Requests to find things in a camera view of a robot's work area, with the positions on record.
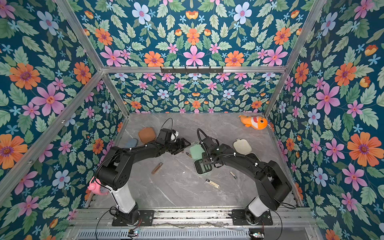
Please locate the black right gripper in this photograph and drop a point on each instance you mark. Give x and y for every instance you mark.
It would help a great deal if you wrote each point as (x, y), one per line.
(207, 156)

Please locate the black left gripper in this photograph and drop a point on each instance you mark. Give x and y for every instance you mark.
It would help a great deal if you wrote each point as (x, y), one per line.
(181, 147)

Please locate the green nail clipper case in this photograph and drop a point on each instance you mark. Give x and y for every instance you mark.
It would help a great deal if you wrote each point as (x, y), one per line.
(196, 153)

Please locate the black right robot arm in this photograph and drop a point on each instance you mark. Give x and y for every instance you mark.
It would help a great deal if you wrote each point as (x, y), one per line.
(271, 183)

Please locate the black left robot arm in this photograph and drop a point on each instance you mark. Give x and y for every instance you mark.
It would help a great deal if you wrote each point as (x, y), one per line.
(115, 171)

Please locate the cream large nail clipper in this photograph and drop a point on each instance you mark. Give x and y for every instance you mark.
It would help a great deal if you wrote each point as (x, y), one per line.
(215, 185)

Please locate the small silver nail clipper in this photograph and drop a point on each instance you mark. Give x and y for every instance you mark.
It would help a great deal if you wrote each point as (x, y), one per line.
(234, 176)

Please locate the cream nail clipper case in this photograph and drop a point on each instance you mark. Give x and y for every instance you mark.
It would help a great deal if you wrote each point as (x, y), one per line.
(242, 147)

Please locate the brown nail clipper case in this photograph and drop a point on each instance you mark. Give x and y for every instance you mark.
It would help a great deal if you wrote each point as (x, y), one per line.
(147, 135)

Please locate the blue oval case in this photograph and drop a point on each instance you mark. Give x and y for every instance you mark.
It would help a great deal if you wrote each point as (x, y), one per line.
(131, 143)

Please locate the orange clownfish plush toy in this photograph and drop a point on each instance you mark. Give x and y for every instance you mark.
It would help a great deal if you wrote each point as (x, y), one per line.
(257, 122)

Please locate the pink alarm clock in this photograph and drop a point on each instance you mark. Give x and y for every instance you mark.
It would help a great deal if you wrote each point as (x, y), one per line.
(96, 188)

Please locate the black hook rail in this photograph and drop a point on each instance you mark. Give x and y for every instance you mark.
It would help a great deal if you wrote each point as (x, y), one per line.
(192, 70)

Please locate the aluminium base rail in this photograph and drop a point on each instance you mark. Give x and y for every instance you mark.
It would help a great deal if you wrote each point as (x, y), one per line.
(221, 217)

